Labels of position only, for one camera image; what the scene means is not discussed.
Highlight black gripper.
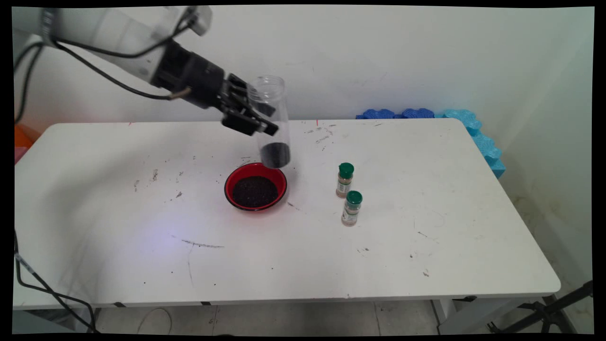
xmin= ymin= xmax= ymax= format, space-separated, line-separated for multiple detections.
xmin=151 ymin=40 xmax=280 ymax=138

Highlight clear plastic jar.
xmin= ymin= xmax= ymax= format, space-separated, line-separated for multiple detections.
xmin=249 ymin=75 xmax=291 ymax=170

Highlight black seeds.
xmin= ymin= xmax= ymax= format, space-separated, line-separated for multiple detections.
xmin=232 ymin=176 xmax=279 ymax=209
xmin=259 ymin=142 xmax=291 ymax=169

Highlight red bowl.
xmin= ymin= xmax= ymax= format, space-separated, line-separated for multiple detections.
xmin=224 ymin=162 xmax=288 ymax=212

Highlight green-capped spice bottle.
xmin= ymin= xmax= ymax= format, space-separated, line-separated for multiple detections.
xmin=341 ymin=190 xmax=363 ymax=227
xmin=336 ymin=162 xmax=355 ymax=198

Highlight orange box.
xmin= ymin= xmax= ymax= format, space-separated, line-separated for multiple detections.
xmin=14 ymin=124 xmax=41 ymax=147

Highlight light blue foam mat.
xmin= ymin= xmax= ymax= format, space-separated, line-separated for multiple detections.
xmin=436 ymin=109 xmax=506 ymax=179

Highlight white table leg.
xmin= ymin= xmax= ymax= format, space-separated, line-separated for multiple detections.
xmin=71 ymin=308 xmax=101 ymax=333

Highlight black tripod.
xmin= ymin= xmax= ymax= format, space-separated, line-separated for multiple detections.
xmin=488 ymin=280 xmax=593 ymax=334

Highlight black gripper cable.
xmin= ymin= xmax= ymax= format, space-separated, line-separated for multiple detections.
xmin=14 ymin=40 xmax=192 ymax=125

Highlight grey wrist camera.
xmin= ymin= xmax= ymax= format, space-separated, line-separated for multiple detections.
xmin=182 ymin=6 xmax=213 ymax=36

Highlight black camera cable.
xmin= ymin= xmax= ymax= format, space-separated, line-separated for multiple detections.
xmin=51 ymin=9 xmax=197 ymax=60

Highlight black velcro strap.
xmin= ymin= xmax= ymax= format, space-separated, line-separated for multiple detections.
xmin=40 ymin=9 xmax=56 ymax=48

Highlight black floor cable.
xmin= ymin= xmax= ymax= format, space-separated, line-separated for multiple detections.
xmin=13 ymin=231 xmax=100 ymax=333

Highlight white table frame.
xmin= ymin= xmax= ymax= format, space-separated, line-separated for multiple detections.
xmin=431 ymin=295 xmax=564 ymax=335

